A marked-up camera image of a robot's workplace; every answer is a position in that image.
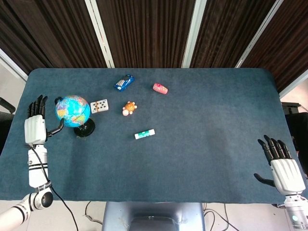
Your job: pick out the blue desktop globe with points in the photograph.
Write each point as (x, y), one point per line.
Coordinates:
(72, 111)

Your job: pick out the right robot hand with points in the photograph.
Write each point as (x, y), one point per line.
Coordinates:
(281, 163)

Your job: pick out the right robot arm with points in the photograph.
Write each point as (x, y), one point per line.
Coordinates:
(297, 211)

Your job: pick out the black equipment stand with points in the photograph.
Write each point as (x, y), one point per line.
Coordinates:
(296, 125)

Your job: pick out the green and white glue stick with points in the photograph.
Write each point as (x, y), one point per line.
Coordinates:
(144, 134)

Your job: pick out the blue snack packet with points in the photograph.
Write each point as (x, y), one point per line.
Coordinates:
(124, 82)

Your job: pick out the rubber-banded playing card deck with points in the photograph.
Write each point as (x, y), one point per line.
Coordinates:
(99, 106)

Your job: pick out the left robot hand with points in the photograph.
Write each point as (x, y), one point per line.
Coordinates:
(35, 125)

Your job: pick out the orange toy turtle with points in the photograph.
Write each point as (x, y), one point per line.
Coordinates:
(129, 108)

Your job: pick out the black office chair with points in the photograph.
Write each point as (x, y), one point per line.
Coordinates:
(6, 118)

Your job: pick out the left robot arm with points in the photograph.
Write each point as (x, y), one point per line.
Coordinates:
(33, 183)

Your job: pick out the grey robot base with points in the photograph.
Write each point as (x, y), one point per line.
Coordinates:
(154, 216)

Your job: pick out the blue felt table cloth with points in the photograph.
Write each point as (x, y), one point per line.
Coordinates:
(168, 149)

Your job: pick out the pink snack packet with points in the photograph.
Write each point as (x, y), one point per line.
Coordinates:
(160, 88)

